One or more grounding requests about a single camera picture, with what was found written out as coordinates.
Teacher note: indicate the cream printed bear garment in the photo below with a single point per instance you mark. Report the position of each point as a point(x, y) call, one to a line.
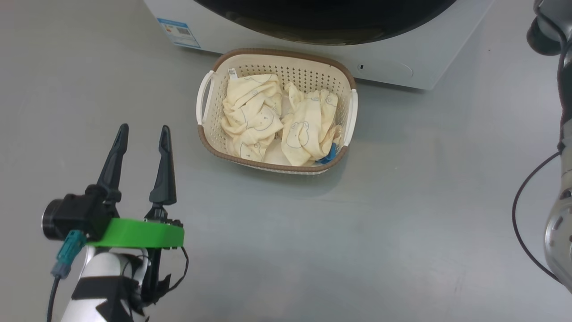
point(306, 129)

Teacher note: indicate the cream perforated laundry basket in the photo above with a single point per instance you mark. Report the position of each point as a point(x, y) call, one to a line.
point(304, 74)

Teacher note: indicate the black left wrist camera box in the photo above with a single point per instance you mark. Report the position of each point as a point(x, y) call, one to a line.
point(76, 212)

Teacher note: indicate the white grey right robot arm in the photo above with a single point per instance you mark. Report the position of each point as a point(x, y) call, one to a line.
point(564, 214)

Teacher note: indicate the cream printed garment with tag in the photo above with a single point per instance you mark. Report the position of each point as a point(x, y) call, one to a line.
point(250, 116)

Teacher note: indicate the small blue plastic item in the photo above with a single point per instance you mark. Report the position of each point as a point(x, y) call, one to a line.
point(329, 155)

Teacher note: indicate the blue energy label sticker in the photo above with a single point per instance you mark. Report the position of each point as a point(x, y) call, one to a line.
point(181, 32)

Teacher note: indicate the white washing machine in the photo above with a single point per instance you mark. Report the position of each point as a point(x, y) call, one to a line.
point(424, 58)

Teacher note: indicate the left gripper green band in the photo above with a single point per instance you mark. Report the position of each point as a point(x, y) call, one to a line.
point(138, 233)

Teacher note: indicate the round drain filter cover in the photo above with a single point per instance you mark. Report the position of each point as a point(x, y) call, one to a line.
point(389, 70)

